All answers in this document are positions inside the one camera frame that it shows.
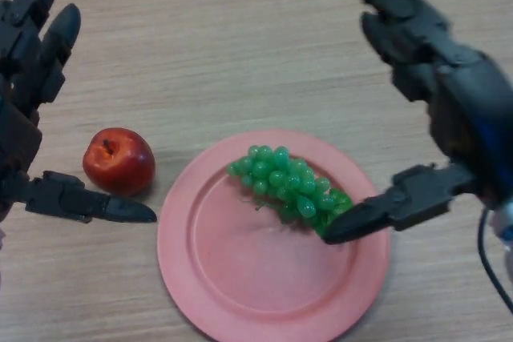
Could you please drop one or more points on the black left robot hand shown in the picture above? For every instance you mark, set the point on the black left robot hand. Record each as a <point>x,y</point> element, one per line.
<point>20,77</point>

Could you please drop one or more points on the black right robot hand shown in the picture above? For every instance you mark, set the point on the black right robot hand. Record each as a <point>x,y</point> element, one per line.
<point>469,97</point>

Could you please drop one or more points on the green grape bunch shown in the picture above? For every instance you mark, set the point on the green grape bunch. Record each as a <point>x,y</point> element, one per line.
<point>284,182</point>

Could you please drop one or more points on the pink round plate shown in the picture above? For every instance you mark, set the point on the pink round plate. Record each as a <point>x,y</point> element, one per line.
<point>260,274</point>

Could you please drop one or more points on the red apple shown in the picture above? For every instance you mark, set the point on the red apple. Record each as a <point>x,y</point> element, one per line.
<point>120,166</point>

